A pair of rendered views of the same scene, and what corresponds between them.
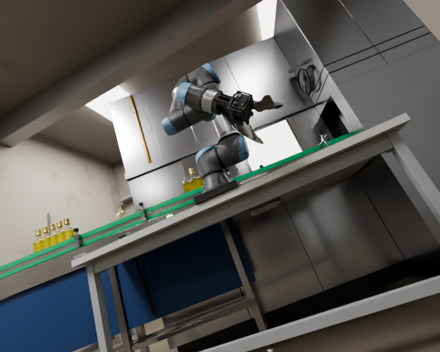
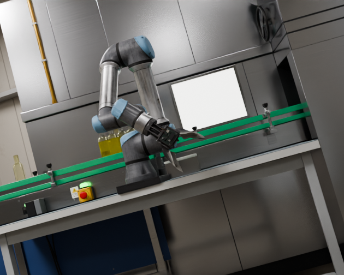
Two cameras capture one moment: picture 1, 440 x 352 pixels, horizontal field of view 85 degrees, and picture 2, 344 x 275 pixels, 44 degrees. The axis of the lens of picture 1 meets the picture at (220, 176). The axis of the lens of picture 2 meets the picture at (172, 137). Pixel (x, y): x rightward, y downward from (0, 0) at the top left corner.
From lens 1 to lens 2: 0.96 m
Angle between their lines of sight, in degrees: 14
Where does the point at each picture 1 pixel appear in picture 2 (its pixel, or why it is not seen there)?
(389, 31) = not seen: outside the picture
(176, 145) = (90, 82)
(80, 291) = not seen: outside the picture
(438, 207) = (324, 225)
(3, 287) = not seen: outside the picture
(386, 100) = (341, 79)
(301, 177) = (220, 180)
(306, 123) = (258, 75)
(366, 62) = (331, 26)
